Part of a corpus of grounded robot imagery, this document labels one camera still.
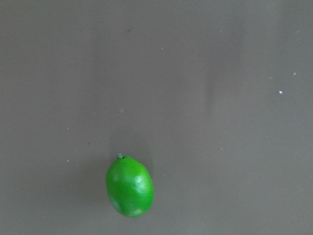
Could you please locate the green lime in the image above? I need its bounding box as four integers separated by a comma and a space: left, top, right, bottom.
106, 154, 154, 218

